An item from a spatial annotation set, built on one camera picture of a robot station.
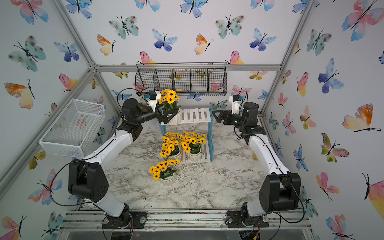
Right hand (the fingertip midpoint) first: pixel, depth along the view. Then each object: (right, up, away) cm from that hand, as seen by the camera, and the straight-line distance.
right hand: (220, 110), depth 78 cm
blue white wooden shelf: (-14, -12, +33) cm, 38 cm away
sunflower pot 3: (-15, -17, +5) cm, 24 cm away
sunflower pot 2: (-26, -19, +1) cm, 32 cm away
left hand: (-23, +3, -4) cm, 24 cm away
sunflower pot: (-29, -31, 0) cm, 42 cm away
